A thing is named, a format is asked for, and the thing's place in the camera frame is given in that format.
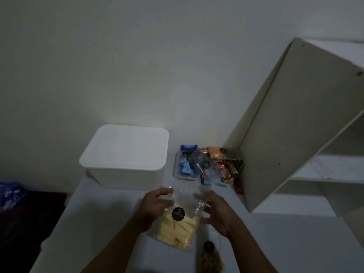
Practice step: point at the person's left hand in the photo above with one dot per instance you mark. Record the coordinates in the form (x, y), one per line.
(153, 208)

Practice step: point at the person's right hand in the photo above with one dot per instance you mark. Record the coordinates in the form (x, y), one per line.
(220, 213)

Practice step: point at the clear bag yellow sticks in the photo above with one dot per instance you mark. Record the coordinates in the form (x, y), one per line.
(176, 233)

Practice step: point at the pile of candies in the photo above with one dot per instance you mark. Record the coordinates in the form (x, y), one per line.
(227, 173)

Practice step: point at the clear bag of orange-yellow snacks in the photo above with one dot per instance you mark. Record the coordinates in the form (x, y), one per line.
(210, 258)

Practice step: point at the clear bag of grey snacks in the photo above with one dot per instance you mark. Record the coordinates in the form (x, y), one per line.
(200, 162)

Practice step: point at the clear bag of orange snacks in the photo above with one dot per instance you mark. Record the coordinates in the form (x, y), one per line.
(216, 152)

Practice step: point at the white plastic storage bin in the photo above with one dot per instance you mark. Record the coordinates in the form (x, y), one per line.
(125, 147)

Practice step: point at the person's left forearm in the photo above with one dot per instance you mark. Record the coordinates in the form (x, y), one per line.
(113, 250)

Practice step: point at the person's right forearm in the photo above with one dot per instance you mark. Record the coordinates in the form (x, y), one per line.
(250, 253)

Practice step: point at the white shelf unit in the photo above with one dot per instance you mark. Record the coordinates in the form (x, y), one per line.
(284, 125)

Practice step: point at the dark red bed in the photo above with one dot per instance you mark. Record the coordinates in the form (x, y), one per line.
(25, 233)

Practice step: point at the blue plastic bag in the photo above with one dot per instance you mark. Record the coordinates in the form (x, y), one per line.
(10, 194)

